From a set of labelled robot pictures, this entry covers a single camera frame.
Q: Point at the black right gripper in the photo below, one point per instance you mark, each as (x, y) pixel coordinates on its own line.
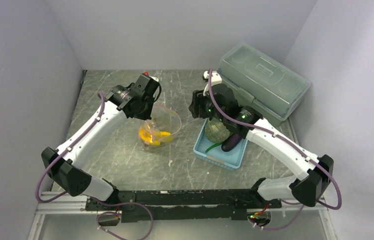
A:
(196, 107)

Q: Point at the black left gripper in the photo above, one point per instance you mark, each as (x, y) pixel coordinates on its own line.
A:
(147, 115)

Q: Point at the netted green melon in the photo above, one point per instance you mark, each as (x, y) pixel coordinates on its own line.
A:
(215, 131)

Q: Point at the clear zip top bag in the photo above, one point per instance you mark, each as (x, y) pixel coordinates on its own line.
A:
(162, 119)

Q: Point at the yellow banana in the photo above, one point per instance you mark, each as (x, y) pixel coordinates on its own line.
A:
(162, 136)
(147, 138)

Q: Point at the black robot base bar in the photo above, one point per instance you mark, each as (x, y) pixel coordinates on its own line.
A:
(143, 205)

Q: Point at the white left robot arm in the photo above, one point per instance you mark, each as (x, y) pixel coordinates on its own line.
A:
(64, 164)

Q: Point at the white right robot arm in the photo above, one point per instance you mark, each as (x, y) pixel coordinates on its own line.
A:
(311, 173)

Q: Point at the green chili pepper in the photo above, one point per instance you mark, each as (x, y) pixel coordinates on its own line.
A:
(212, 147)

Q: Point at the purple eggplant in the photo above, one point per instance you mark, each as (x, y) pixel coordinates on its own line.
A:
(231, 142)

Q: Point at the light blue plastic basket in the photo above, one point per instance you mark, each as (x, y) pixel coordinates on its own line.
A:
(231, 160)

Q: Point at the green storage box, clear lid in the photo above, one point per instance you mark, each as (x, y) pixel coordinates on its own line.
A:
(261, 82)

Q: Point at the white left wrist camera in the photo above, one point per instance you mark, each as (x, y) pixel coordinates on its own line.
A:
(152, 77)

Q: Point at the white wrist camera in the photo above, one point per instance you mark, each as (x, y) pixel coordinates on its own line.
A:
(213, 76)
(152, 77)

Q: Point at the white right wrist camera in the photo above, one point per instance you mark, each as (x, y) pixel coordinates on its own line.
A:
(213, 76)

